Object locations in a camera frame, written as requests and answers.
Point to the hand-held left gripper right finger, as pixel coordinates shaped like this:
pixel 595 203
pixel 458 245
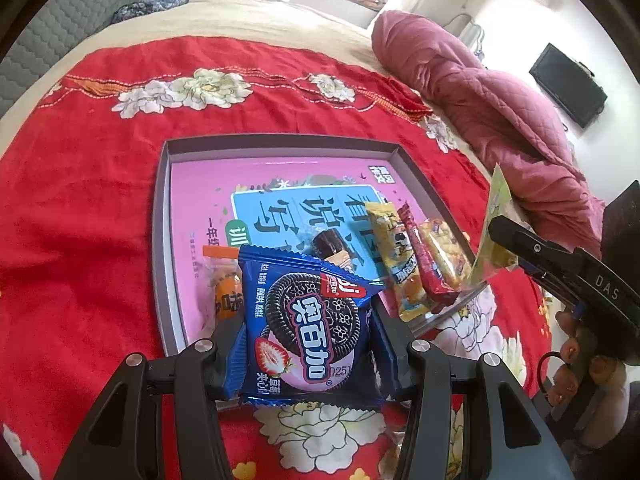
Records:
pixel 385 355

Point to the blue cookie packet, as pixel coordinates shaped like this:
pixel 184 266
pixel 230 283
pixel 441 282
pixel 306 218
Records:
pixel 310 320

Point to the yellow snack packet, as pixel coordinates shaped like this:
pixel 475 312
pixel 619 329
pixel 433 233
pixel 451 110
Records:
pixel 395 255

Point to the orange snack packet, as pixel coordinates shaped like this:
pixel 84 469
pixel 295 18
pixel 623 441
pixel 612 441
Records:
pixel 225 290

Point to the red snack packet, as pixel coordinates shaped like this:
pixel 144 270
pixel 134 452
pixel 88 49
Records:
pixel 430 270

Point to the clothes on windowsill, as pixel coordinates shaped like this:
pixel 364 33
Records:
pixel 367 0

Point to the grey quilted headboard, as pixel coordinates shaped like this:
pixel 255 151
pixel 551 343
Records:
pixel 60 25

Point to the chocolate roll cake packet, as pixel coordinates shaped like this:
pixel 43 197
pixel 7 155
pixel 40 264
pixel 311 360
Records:
pixel 327 245

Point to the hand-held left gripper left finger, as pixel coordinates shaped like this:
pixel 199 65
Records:
pixel 232 355

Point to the person's right hand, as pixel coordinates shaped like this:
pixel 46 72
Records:
pixel 600 385

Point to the cardboard box with pink bottom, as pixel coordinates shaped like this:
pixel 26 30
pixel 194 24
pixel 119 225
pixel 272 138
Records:
pixel 200 200

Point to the red floral blanket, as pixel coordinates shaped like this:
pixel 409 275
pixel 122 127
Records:
pixel 100 185

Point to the black television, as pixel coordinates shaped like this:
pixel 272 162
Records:
pixel 567 85

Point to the clear puffed snack bag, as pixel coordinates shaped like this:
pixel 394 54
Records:
pixel 447 255

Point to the dark blue patterned pillow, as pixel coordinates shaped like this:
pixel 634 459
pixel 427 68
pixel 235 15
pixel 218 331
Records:
pixel 150 7

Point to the pink quilt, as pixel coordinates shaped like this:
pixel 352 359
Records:
pixel 475 110

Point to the beige bed sheet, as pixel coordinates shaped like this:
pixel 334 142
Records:
pixel 275 25

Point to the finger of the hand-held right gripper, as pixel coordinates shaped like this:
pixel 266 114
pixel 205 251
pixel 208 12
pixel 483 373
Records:
pixel 535 247
pixel 555 285

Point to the green snack packet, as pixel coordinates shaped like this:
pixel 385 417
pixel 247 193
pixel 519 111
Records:
pixel 495 230

